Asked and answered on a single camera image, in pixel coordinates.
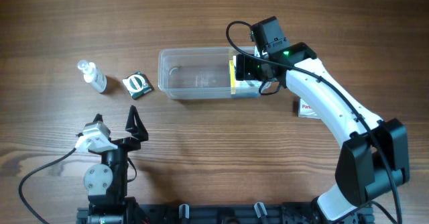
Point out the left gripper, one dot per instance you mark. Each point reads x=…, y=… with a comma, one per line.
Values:
x=137, y=130

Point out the white Panadol box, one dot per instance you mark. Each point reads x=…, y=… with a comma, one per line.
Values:
x=305, y=111

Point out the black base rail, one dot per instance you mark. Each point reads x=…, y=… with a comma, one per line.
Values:
x=285, y=213

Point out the clear plastic container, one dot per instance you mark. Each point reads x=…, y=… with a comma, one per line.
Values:
x=195, y=73

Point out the blue yellow VapoDrops box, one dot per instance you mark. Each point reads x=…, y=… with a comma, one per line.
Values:
x=242, y=88

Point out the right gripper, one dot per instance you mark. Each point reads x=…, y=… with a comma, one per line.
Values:
x=244, y=68

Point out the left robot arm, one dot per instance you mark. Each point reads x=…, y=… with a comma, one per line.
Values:
x=106, y=183

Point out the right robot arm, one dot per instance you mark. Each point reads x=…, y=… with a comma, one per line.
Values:
x=373, y=156

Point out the green Zam-Buk box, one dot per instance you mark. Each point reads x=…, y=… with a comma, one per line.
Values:
x=137, y=85

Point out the white spray bottle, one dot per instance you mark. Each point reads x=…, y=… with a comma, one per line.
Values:
x=92, y=75

